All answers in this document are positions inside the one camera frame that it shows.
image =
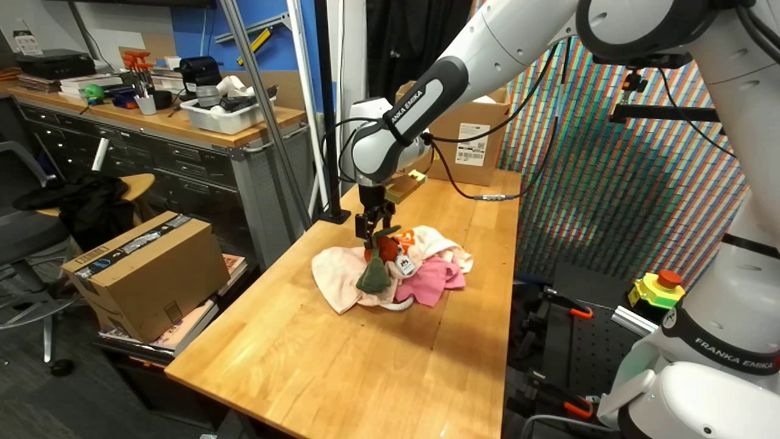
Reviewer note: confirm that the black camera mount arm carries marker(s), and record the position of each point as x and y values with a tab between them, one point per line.
666	114

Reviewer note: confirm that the yellow red emergency stop button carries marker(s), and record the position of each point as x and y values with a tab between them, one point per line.
657	291

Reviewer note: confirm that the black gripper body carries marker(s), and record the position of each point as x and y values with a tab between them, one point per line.
376	198

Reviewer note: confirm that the multicolour patterned backdrop panel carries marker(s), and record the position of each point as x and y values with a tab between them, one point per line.
617	186

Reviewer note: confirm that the white plastic bin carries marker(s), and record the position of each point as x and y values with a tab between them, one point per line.
220	119

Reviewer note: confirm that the black curtain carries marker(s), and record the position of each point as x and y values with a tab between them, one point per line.
405	41

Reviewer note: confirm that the black case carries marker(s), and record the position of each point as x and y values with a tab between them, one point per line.
54	64

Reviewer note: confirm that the black bar camera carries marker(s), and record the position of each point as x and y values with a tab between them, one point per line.
649	60

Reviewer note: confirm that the pink shirt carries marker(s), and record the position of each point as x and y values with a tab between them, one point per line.
431	282

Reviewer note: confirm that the peach shirt with orange print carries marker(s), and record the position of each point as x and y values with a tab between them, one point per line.
338	277

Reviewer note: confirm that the wooden top workbench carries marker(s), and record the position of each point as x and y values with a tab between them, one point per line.
161	159

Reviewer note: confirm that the grey mesh office chair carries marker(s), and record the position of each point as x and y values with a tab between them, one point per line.
27	245

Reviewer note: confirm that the black camera stand pole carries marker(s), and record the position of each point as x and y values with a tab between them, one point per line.
328	122

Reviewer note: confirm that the black jacket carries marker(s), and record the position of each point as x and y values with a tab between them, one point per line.
89	210

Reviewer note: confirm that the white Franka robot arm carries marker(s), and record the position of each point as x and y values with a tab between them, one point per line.
732	203

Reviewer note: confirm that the cardboard box with black tape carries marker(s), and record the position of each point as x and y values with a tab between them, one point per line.
147	272

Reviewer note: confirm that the wooden stool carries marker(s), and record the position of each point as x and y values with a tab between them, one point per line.
138	186

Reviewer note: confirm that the cardboard box with shipping label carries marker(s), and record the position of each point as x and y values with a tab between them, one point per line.
476	150

